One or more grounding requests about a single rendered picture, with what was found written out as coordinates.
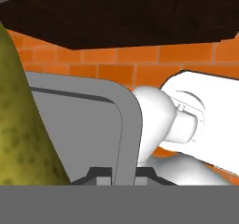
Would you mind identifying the dark brown wooden cupboard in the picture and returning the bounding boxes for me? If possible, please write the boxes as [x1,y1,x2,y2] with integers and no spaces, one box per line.
[0,0,239,51]

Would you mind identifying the grey rounded appliance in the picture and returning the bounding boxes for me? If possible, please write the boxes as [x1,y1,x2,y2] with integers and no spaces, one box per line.
[24,71,144,187]

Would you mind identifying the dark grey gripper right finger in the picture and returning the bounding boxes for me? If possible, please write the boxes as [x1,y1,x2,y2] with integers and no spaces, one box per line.
[134,167,176,187]

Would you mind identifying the white stand mixer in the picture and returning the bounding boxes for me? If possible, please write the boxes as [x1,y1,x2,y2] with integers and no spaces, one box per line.
[130,69,239,187]

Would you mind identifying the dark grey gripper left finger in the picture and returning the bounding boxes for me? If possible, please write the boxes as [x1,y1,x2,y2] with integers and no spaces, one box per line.
[70,166,113,187]

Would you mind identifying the olive green mottled rounded object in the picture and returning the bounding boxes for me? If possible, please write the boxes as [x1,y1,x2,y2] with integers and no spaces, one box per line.
[0,21,72,187]

